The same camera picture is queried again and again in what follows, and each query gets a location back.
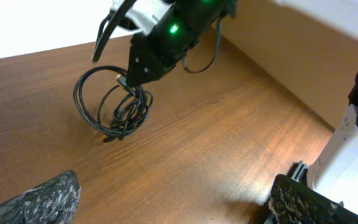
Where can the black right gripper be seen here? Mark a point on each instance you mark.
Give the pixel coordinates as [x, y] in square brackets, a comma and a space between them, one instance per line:
[154, 55]

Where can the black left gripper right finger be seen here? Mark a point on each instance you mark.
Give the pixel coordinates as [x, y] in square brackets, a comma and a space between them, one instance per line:
[292, 202]

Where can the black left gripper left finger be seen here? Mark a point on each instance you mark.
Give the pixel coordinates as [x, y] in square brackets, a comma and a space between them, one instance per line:
[54, 201]

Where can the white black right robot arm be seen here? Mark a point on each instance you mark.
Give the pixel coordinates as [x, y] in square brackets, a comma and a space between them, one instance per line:
[336, 167]

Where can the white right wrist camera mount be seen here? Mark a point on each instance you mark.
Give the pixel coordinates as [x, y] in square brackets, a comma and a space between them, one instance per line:
[144, 15]

